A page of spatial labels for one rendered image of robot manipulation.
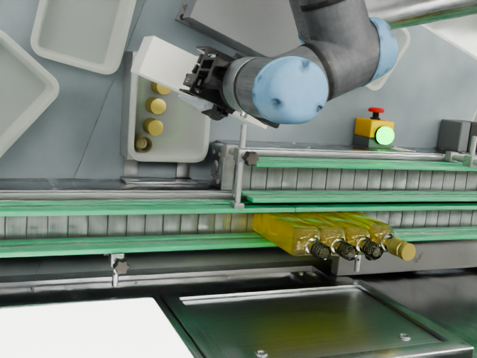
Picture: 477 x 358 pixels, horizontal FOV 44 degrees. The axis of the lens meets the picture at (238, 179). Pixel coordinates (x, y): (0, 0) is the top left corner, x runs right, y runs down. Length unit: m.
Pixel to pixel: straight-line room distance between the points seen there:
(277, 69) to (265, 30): 0.64
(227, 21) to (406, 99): 0.59
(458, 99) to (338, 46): 1.06
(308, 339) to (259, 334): 0.08
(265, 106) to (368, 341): 0.54
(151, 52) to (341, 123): 0.70
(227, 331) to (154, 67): 0.46
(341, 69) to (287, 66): 0.08
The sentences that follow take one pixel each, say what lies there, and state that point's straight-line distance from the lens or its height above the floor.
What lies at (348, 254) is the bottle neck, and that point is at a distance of 1.15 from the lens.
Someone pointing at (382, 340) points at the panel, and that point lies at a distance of 1.10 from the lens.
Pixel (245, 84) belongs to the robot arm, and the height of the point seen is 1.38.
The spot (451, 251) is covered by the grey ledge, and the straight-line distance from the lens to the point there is 1.66.
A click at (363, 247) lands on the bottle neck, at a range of 1.18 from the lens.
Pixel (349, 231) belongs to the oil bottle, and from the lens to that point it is 1.20.
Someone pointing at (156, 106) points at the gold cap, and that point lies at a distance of 1.27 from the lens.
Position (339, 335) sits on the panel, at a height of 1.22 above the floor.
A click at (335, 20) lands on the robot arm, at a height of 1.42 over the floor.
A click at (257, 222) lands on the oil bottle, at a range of 1.29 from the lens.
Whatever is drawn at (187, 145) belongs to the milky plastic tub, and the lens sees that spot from 1.34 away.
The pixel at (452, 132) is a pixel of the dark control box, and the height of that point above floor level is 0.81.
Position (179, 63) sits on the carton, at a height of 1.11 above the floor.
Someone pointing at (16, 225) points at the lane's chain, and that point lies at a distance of 1.20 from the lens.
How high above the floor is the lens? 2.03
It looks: 64 degrees down
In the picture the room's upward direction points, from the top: 116 degrees clockwise
